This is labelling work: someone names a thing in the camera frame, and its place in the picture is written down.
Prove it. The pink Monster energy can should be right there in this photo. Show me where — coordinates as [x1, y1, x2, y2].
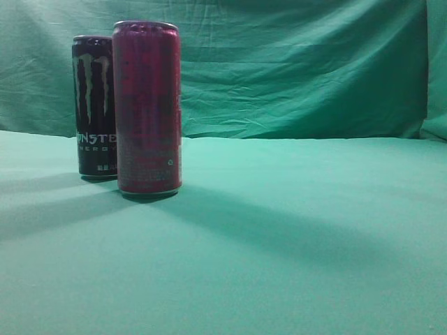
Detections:
[112, 20, 182, 196]

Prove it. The green table cloth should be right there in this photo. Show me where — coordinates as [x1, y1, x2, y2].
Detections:
[1, 131, 446, 334]

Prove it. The green backdrop cloth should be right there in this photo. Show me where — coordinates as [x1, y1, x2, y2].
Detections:
[1, 1, 446, 140]

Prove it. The black Monster energy can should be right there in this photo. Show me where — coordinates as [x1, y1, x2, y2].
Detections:
[72, 36, 117, 179]

